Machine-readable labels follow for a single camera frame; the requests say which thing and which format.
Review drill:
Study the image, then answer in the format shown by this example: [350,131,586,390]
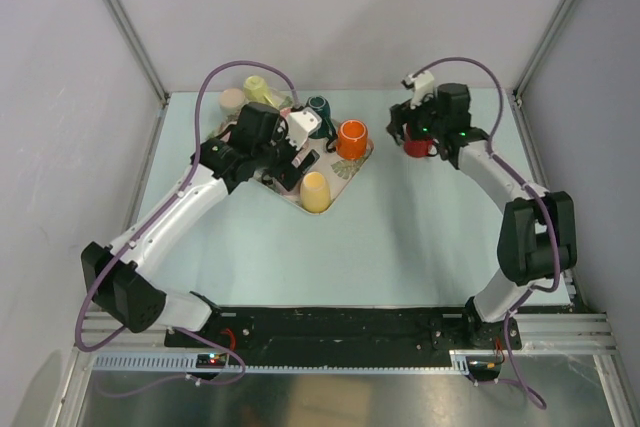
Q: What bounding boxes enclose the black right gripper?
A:
[386,88,446,147]

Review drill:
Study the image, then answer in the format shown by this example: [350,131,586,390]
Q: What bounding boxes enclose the red mug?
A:
[403,127,434,159]

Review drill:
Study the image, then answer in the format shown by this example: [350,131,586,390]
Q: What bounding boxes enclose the orange mug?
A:
[336,119,368,160]

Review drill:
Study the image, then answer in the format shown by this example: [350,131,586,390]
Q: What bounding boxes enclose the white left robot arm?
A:
[81,102,321,346]

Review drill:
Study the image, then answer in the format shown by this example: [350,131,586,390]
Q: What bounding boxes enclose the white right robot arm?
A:
[387,81,577,349]

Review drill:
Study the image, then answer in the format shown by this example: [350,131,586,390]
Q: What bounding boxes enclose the dark green mug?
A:
[306,95,335,139]

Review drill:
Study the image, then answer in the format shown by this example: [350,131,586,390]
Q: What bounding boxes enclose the pale yellow green mug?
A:
[243,75,279,109]

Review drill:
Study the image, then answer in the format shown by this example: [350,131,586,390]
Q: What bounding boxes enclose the beige mug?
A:
[218,88,247,117]

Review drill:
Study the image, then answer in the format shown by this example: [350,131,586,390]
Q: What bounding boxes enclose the leaf pattern serving tray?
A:
[200,92,374,209]

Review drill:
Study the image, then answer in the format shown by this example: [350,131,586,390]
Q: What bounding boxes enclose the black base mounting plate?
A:
[164,307,522,369]

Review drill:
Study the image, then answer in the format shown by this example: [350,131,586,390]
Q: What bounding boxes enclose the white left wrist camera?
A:
[285,108,322,149]

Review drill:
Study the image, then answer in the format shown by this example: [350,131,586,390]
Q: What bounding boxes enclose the grey slotted cable duct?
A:
[93,352,500,375]

